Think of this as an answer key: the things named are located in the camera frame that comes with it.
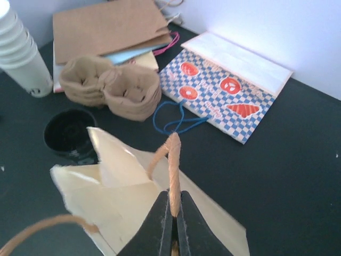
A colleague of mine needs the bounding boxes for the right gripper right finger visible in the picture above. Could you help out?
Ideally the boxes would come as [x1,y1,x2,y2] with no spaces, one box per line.
[176,190,232,256]

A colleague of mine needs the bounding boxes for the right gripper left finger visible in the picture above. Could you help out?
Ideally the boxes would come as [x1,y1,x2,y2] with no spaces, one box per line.
[118,191,173,256]

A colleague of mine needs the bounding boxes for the cream paper bag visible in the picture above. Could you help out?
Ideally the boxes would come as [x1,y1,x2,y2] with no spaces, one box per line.
[0,126,251,256]

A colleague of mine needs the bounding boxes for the blue checkered bakery bag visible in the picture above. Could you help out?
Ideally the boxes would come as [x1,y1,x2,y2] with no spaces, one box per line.
[159,32,292,144]

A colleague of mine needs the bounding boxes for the brown kraft paper bag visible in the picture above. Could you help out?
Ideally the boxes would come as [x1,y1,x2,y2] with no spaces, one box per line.
[53,1,172,65]

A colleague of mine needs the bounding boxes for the left white cup stack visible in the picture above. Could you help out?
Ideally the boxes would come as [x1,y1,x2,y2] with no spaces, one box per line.
[1,1,53,98]

